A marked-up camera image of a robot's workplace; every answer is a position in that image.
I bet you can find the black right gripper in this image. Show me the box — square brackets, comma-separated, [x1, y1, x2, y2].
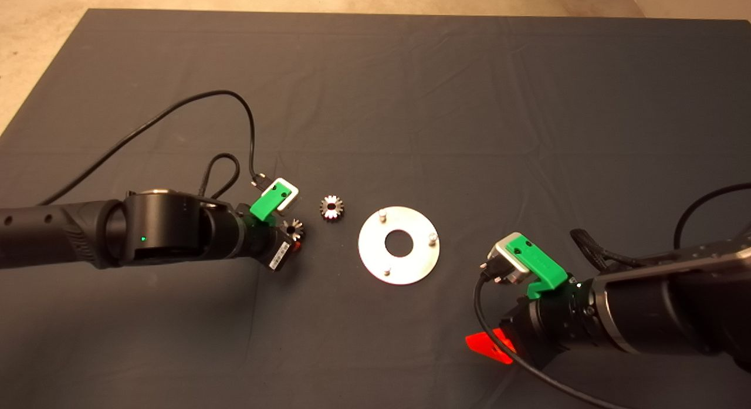
[465, 283, 599, 369]

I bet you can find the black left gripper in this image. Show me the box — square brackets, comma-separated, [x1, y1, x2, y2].
[241, 221, 303, 273]

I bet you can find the round metal carrier plate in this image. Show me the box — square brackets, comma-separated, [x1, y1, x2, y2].
[358, 206, 441, 286]

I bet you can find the dark grey table cloth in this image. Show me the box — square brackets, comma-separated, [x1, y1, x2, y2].
[0, 9, 751, 409]

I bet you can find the thin black camera cable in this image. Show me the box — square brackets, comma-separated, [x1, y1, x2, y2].
[36, 90, 272, 191]
[474, 258, 640, 409]

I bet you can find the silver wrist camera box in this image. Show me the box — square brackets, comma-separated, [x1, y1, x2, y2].
[261, 177, 300, 216]
[495, 232, 533, 285]

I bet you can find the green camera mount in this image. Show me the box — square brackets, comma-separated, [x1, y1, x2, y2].
[506, 234, 570, 299]
[249, 183, 292, 226]

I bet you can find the black braided cable loop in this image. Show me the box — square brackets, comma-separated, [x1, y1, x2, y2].
[199, 153, 241, 200]
[570, 228, 658, 273]

